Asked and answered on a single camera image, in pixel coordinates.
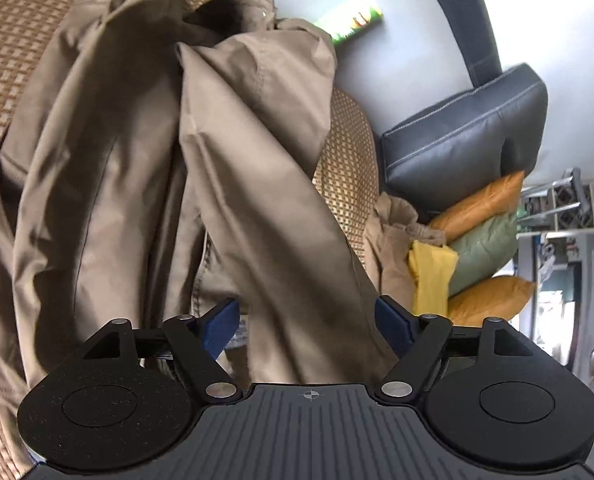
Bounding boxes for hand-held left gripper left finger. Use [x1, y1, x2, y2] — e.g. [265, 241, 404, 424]
[81, 298, 240, 405]

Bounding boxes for green chip can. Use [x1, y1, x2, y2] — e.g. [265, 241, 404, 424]
[313, 0, 385, 47]

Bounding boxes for metal shelf rack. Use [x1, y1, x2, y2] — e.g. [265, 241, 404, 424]
[519, 167, 594, 234]

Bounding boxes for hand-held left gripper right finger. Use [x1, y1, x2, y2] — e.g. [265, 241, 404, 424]
[375, 296, 534, 405]

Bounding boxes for crumpled khaki garment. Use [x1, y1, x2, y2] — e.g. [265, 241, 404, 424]
[364, 192, 448, 307]

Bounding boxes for woven brown sofa mat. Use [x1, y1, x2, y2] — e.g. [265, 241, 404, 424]
[0, 0, 382, 480]

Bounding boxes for khaki pants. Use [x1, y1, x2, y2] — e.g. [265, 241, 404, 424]
[0, 0, 414, 443]

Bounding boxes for green pillow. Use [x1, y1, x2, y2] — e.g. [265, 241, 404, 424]
[447, 207, 521, 298]

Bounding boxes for orange pillow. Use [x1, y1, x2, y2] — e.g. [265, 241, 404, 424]
[427, 170, 526, 243]
[447, 275, 536, 327]

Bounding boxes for yellow cloth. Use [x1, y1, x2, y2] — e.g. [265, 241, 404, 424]
[408, 240, 460, 317]

